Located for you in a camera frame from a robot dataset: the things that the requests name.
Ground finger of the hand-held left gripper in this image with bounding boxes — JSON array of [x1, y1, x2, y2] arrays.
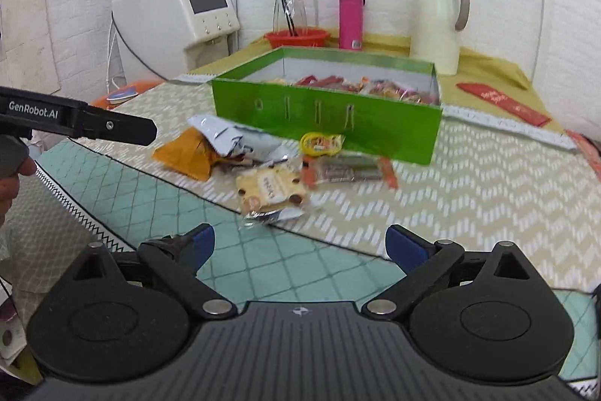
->
[[70, 101, 158, 145]]

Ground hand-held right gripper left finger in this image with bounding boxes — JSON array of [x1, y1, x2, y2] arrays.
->
[[70, 223, 238, 317]]

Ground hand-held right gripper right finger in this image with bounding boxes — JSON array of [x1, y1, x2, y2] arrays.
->
[[361, 223, 536, 321]]

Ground clear biscuit packet red print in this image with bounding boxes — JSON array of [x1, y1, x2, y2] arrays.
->
[[235, 163, 313, 228]]

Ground green cardboard box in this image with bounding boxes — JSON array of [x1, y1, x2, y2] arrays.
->
[[211, 46, 443, 166]]

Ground pile of small snack packets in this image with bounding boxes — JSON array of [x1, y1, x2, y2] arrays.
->
[[263, 74, 435, 105]]

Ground person's left hand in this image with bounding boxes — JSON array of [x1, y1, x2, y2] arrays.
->
[[0, 157, 37, 228]]

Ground orange snack packet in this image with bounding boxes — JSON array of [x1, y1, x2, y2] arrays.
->
[[153, 129, 226, 182]]

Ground beige board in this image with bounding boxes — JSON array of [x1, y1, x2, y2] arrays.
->
[[0, 0, 62, 96]]

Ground orange-ended snack bar packet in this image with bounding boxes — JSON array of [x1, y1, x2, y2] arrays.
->
[[300, 152, 399, 190]]

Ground silver foil snack packet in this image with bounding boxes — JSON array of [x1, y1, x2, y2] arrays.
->
[[188, 113, 301, 169]]

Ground white appliance with screen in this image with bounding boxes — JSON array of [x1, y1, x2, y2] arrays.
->
[[111, 0, 241, 82]]

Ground yellow round snack packet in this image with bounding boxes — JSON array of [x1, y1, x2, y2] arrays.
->
[[300, 131, 346, 157]]

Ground red envelope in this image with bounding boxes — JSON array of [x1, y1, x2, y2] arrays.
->
[[456, 82, 552, 128]]

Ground red plastic basket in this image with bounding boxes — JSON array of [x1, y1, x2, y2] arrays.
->
[[264, 29, 331, 50]]

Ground black straw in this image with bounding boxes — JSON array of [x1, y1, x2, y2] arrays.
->
[[275, 0, 294, 38], [278, 0, 298, 38]]

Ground red flat packet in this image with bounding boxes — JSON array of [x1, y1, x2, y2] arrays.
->
[[566, 129, 601, 176]]

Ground glass pitcher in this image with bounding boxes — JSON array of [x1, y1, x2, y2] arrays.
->
[[272, 0, 308, 36]]

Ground cream thermos jug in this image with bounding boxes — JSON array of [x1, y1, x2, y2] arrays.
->
[[411, 0, 471, 76]]

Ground pink bottle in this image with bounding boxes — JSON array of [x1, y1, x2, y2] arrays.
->
[[339, 0, 366, 50]]

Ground grey hose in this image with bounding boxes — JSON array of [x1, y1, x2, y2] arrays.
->
[[111, 13, 170, 81]]

